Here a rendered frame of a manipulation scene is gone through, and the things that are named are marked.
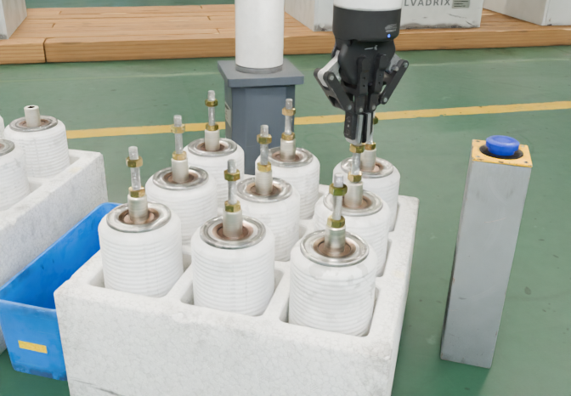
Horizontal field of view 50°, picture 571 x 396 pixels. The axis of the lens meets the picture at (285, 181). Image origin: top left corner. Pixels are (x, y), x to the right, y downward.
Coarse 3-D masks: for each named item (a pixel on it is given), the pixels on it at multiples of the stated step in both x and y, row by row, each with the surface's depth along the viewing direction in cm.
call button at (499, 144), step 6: (492, 138) 77; (498, 138) 77; (504, 138) 77; (510, 138) 77; (486, 144) 77; (492, 144) 76; (498, 144) 75; (504, 144) 75; (510, 144) 75; (516, 144) 75; (492, 150) 76; (498, 150) 75; (504, 150) 75; (510, 150) 75; (516, 150) 76
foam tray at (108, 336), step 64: (320, 192) 97; (64, 320) 72; (128, 320) 69; (192, 320) 67; (256, 320) 67; (384, 320) 67; (128, 384) 73; (192, 384) 70; (256, 384) 68; (320, 384) 65; (384, 384) 63
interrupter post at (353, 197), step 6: (348, 180) 76; (348, 186) 76; (354, 186) 75; (360, 186) 75; (348, 192) 76; (354, 192) 76; (360, 192) 76; (348, 198) 76; (354, 198) 76; (360, 198) 76; (348, 204) 76; (354, 204) 76; (360, 204) 77
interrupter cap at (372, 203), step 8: (328, 192) 79; (368, 192) 80; (328, 200) 77; (368, 200) 78; (376, 200) 78; (328, 208) 76; (344, 208) 75; (352, 208) 75; (360, 208) 75; (368, 208) 75; (376, 208) 75; (352, 216) 74; (360, 216) 74
